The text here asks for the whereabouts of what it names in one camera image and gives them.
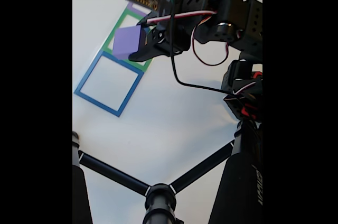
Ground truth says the purple square block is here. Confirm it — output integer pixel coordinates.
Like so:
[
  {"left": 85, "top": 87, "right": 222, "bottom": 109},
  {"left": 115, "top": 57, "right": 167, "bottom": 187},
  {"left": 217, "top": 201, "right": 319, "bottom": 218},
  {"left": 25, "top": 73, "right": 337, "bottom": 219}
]
[{"left": 112, "top": 25, "right": 147, "bottom": 61}]

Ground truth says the red white servo cable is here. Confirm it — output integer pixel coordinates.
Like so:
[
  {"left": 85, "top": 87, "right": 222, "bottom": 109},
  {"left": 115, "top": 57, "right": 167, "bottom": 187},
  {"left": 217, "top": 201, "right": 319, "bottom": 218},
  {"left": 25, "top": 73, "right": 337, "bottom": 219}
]
[{"left": 146, "top": 10, "right": 258, "bottom": 100}]

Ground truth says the black camera cable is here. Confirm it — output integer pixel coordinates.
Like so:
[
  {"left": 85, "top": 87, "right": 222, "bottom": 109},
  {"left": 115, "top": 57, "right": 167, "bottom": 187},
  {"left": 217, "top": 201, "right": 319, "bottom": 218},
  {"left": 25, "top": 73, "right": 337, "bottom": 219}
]
[{"left": 168, "top": 0, "right": 246, "bottom": 98}]

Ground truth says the green square frame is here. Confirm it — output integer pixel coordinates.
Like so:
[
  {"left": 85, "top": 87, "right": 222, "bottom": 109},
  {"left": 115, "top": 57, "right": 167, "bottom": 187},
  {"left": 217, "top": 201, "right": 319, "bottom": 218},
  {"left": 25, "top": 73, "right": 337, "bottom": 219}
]
[{"left": 101, "top": 8, "right": 154, "bottom": 73}]

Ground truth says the blue square frame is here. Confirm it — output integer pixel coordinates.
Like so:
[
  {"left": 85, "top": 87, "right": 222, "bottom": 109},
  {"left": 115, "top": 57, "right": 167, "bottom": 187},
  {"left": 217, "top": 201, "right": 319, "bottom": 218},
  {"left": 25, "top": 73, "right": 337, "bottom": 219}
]
[{"left": 73, "top": 50, "right": 145, "bottom": 118}]

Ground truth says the black camera tripod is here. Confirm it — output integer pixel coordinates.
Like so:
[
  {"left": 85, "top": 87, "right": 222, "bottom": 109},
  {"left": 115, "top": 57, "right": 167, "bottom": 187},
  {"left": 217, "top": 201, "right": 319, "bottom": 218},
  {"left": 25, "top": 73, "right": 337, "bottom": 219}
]
[{"left": 72, "top": 119, "right": 263, "bottom": 224}]

